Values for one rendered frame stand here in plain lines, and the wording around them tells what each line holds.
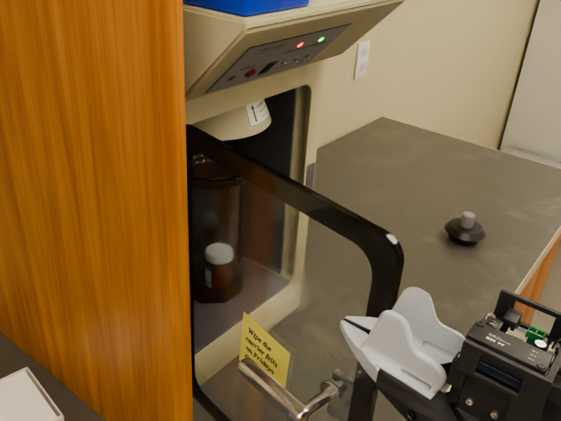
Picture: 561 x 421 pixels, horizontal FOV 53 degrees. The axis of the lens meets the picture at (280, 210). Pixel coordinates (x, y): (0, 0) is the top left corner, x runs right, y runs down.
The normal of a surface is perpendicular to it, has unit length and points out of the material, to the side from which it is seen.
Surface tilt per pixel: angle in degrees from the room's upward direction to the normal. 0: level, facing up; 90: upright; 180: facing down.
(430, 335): 86
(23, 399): 0
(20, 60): 90
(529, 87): 90
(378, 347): 90
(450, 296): 0
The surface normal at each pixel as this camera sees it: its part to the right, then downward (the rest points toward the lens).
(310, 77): 0.79, 0.34
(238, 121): 0.52, 0.06
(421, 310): -0.56, 0.32
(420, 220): 0.06, -0.87
